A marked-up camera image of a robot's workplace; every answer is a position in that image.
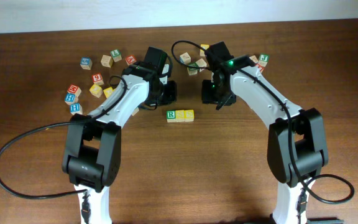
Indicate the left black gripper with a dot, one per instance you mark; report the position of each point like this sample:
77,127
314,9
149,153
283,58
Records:
172,96

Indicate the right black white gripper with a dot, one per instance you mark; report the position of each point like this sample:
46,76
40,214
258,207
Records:
207,95

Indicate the green R block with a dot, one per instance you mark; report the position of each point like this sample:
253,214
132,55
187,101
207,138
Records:
171,116

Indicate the yellow S block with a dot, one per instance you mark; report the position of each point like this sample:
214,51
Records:
180,115
189,115

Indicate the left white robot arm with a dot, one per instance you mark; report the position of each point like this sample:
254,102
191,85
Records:
92,153

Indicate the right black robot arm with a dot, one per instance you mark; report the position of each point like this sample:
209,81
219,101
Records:
296,150

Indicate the red Q block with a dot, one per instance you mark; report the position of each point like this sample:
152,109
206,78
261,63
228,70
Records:
165,69

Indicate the green N block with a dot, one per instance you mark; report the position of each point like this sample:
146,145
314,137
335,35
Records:
135,111

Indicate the plain soccer ball block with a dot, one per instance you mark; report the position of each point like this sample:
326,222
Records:
201,64

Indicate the green Z block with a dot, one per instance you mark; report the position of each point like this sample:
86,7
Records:
192,69

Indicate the plain block blue side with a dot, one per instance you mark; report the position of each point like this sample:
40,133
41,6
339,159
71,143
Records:
185,58

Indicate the red A block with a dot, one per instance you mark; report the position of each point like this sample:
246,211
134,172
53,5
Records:
130,59

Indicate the yellow block top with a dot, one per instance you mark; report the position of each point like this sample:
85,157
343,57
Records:
204,47

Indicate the plain block red blue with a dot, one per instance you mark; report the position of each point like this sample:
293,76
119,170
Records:
254,59

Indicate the red I block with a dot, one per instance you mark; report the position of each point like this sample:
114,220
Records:
261,68

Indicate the yellow G block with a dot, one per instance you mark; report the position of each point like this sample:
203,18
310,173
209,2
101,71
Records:
108,92

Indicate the green J block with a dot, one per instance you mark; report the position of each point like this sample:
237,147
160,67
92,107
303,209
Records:
263,60

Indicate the green L block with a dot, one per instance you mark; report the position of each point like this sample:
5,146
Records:
116,55

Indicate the plain wooden block left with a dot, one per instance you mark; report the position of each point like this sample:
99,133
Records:
107,61

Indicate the yellow O block left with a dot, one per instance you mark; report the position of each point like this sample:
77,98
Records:
96,90

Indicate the red 6 block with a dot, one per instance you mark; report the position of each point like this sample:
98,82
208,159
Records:
98,79

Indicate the blue S block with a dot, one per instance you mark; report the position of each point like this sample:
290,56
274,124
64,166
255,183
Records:
86,63

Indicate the blue H block lower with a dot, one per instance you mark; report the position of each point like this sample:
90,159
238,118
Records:
76,108

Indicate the blue h block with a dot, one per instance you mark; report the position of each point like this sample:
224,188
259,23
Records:
76,108
70,99

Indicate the red M block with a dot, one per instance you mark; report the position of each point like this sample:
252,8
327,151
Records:
75,90

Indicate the blue H block upper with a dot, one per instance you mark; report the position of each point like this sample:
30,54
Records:
70,99

